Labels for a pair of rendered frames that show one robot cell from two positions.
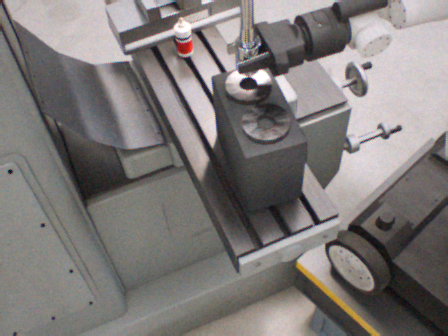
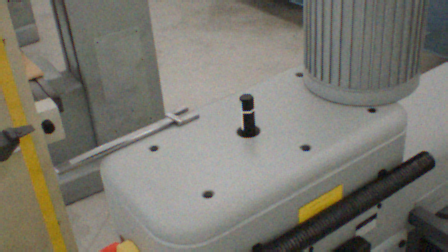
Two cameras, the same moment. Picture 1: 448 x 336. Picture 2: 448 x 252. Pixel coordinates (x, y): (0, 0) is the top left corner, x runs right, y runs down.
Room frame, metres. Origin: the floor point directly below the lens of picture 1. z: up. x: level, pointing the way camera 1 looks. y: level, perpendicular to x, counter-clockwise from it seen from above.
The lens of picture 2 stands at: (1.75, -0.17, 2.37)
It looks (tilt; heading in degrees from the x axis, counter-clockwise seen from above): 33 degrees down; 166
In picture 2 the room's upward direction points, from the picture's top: 5 degrees counter-clockwise
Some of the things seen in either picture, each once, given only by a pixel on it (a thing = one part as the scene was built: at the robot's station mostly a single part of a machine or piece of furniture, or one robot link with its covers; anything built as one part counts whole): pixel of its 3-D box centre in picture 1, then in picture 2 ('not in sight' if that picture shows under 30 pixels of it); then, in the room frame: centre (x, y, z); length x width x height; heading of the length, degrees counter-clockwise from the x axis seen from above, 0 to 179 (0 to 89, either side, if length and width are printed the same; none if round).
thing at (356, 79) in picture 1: (346, 83); not in sight; (1.20, -0.42, 0.66); 0.16 x 0.12 x 0.12; 109
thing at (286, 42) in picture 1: (293, 42); not in sight; (0.78, -0.16, 1.23); 0.13 x 0.12 x 0.10; 15
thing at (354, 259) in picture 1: (356, 262); not in sight; (0.67, -0.36, 0.50); 0.20 x 0.05 x 0.20; 38
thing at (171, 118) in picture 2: not in sight; (127, 139); (0.99, -0.13, 1.89); 0.24 x 0.04 x 0.01; 110
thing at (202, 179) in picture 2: not in sight; (258, 168); (1.04, 0.07, 1.81); 0.47 x 0.26 x 0.16; 109
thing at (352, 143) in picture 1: (372, 135); not in sight; (1.08, -0.49, 0.54); 0.22 x 0.06 x 0.06; 109
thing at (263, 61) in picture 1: (254, 65); not in sight; (0.72, -0.08, 1.23); 0.06 x 0.02 x 0.03; 105
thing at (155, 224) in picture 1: (211, 172); not in sight; (1.05, 0.03, 0.46); 0.80 x 0.30 x 0.60; 109
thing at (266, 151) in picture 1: (257, 135); not in sight; (0.70, -0.08, 1.06); 0.22 x 0.12 x 0.20; 12
